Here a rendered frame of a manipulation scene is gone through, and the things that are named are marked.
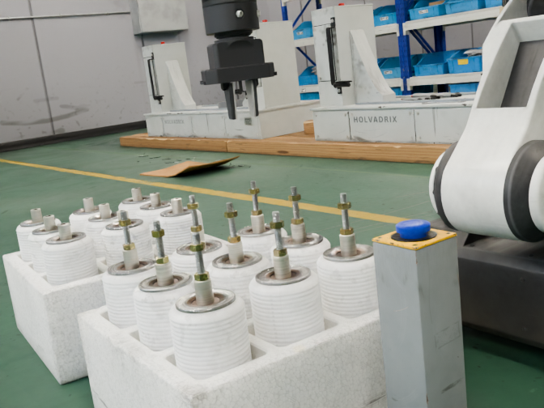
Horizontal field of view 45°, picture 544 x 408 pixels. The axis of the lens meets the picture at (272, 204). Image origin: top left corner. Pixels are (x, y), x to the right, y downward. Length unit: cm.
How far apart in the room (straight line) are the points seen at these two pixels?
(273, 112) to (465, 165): 333
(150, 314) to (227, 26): 46
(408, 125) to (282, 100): 126
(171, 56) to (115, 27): 231
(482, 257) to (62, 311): 75
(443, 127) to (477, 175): 219
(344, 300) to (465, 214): 22
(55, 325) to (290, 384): 56
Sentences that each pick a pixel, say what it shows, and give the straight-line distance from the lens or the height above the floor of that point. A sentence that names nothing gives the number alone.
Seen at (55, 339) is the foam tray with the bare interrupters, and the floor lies 9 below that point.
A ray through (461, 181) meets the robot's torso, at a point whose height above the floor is 34.
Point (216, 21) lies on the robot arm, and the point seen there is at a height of 61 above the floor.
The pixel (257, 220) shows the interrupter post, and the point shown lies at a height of 27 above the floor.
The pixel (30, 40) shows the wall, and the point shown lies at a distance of 737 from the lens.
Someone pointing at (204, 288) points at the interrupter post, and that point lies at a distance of 82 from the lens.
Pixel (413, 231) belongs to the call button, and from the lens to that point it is 77.
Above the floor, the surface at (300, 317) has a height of 21.
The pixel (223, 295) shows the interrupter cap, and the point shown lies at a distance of 84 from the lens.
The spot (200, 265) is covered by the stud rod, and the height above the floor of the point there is 30.
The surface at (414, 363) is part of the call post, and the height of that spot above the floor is 17.
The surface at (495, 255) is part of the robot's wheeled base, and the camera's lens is 113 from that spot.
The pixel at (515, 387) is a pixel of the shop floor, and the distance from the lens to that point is 112.
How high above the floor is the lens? 53
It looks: 12 degrees down
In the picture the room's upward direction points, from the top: 7 degrees counter-clockwise
